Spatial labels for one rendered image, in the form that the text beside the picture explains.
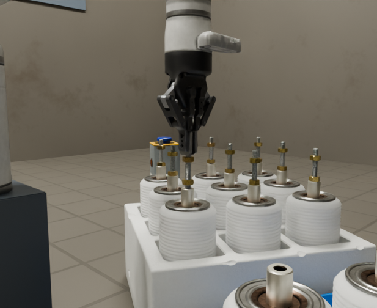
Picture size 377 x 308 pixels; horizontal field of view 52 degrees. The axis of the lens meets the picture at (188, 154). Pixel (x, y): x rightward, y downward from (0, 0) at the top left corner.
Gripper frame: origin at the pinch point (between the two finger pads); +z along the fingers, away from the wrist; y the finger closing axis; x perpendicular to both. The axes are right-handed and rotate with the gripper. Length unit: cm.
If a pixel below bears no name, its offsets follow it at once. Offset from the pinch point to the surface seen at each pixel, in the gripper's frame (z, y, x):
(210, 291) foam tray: 22.1, 3.6, 7.1
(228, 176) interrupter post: 8.1, -15.5, -1.7
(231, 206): 10.9, -5.4, 5.3
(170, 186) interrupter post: 9.6, -6.2, -8.9
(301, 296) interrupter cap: 10.3, 18.5, 26.5
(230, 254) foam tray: 17.6, -1.4, 7.5
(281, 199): 12.7, -21.5, 7.1
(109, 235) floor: 36, -29, -54
